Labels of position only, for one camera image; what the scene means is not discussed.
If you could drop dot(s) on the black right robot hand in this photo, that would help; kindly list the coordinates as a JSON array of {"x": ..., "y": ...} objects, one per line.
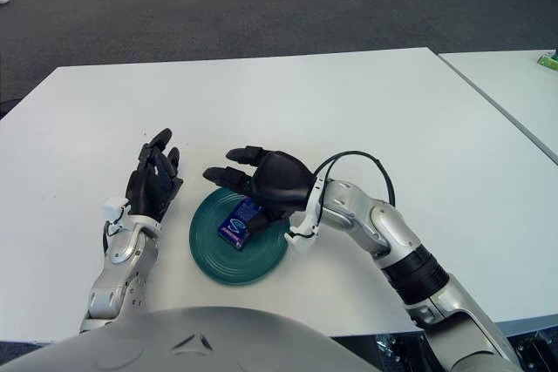
[{"x": 279, "y": 180}]

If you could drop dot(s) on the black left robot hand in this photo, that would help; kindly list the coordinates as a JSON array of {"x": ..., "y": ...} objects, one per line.
[{"x": 144, "y": 189}]

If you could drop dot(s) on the blue gum box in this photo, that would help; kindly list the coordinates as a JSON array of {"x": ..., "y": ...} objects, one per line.
[{"x": 237, "y": 226}]

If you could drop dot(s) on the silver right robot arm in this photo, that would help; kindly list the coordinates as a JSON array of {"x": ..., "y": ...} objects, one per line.
[{"x": 414, "y": 259}]

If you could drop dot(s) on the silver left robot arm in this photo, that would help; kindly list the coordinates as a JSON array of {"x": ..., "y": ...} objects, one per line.
[{"x": 117, "y": 267}]

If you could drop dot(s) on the green round plate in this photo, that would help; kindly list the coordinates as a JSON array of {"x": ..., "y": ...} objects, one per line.
[{"x": 261, "y": 263}]

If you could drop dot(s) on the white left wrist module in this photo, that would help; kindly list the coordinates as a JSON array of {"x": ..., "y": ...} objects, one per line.
[{"x": 113, "y": 208}]

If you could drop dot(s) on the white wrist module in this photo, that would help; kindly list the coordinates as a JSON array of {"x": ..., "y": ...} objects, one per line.
[
  {"x": 113, "y": 208},
  {"x": 301, "y": 234}
]

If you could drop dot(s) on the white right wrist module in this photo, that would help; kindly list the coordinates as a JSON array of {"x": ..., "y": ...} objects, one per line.
[{"x": 301, "y": 234}]

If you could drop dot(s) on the grey robot torso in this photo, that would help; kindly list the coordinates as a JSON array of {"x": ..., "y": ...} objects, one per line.
[{"x": 183, "y": 346}]

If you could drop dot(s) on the green package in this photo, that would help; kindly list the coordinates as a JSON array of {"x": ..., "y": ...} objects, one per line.
[{"x": 548, "y": 60}]

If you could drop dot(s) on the black stand foot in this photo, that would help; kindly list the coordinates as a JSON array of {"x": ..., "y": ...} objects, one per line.
[{"x": 534, "y": 350}]

